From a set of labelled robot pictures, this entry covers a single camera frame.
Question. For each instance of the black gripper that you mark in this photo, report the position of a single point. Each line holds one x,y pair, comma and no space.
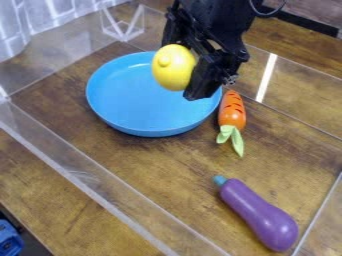
209,27

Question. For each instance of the yellow toy lemon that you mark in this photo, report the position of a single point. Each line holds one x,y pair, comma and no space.
173,66

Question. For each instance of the blue round tray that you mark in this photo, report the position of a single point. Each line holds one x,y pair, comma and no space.
136,105

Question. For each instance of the orange toy carrot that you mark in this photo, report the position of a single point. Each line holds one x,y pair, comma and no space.
232,120

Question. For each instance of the dark baseboard strip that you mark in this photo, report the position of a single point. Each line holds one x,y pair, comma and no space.
321,18

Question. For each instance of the white curtain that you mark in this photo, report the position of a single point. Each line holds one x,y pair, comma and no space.
29,17

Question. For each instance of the purple toy eggplant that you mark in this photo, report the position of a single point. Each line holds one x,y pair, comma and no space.
272,224

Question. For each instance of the blue object at corner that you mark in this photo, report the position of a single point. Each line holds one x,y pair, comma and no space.
11,241

